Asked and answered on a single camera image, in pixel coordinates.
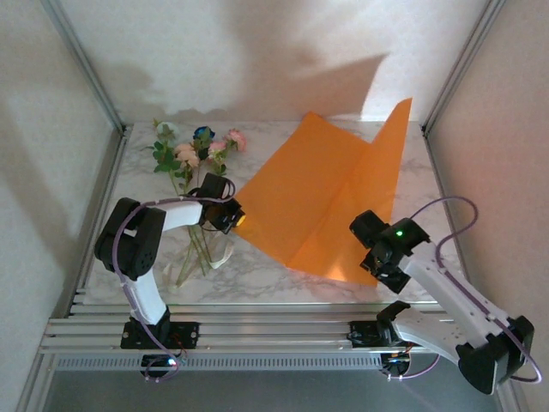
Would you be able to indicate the cream ribbon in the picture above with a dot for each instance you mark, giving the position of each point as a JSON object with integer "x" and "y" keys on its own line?
{"x": 226, "y": 256}

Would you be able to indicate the artificial flower bunch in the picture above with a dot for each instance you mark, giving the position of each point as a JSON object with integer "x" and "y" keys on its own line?
{"x": 186, "y": 154}

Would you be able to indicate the orange wrapping paper sheet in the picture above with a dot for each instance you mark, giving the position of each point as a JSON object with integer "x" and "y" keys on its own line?
{"x": 309, "y": 184}

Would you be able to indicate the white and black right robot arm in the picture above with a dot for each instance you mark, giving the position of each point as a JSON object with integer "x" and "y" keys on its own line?
{"x": 446, "y": 296}

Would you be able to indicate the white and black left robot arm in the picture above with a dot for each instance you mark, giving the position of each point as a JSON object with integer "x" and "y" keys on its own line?
{"x": 143, "y": 296}

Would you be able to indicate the wide aluminium extrusion beam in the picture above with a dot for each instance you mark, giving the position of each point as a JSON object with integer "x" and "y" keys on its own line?
{"x": 266, "y": 332}

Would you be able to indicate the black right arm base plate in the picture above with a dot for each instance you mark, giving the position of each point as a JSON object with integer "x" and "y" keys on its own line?
{"x": 362, "y": 335}

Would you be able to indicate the aluminium side rail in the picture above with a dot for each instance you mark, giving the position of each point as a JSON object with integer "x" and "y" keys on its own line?
{"x": 100, "y": 214}
{"x": 442, "y": 184}

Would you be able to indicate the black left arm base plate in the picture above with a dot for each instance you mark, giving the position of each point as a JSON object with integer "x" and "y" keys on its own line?
{"x": 188, "y": 335}

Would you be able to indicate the aluminium lower frame leg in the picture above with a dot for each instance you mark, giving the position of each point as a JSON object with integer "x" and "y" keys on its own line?
{"x": 34, "y": 386}
{"x": 514, "y": 401}

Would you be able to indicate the aluminium frame post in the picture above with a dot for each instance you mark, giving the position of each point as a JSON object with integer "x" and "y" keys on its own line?
{"x": 463, "y": 64}
{"x": 86, "y": 64}

